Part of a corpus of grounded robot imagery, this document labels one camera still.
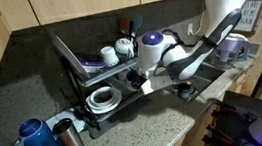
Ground white cup with red mark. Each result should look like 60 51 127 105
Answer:
113 37 136 61

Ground large white plate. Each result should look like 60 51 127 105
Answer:
46 25 89 84

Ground black red handled tool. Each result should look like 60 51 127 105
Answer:
199 122 235 146

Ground black spatula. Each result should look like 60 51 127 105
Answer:
127 19 137 39

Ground stainless steel tumbler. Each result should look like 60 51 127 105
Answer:
50 116 86 146

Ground stainless steel sink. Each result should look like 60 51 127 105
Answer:
156 58 229 107

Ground wooden upper cabinets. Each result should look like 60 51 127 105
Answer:
0 0 224 33

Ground purple bowl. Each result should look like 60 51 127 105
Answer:
75 49 108 75

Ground white cup with blue rim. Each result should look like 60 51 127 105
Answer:
125 69 144 92

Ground red spatula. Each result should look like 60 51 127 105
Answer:
117 16 131 36

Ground black wire dish rack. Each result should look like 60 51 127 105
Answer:
57 45 152 142

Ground white wall outlet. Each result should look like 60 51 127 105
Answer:
185 22 196 37

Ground plain white cup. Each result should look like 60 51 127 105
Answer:
99 44 121 68

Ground framed text sign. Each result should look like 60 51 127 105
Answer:
229 0 262 36

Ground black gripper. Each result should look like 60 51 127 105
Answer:
136 68 155 90

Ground teal spatula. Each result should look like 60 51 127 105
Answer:
130 14 145 33

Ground purple mug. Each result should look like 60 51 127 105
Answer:
211 31 254 67

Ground white drying mat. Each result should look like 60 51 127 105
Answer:
43 105 89 138

